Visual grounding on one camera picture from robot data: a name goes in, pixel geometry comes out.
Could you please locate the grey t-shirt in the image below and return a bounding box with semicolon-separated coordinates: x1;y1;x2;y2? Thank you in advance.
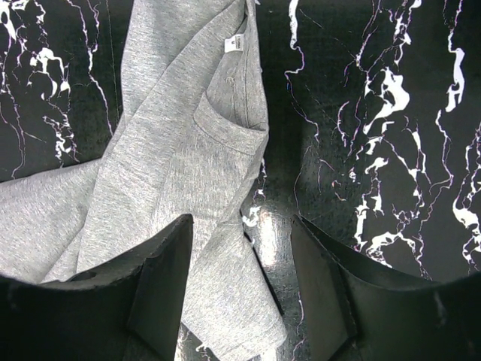
1;1;286;360

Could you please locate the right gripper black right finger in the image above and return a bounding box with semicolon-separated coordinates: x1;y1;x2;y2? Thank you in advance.
291;216;480;360

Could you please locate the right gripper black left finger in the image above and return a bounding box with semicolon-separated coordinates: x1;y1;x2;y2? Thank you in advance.
1;214;193;360

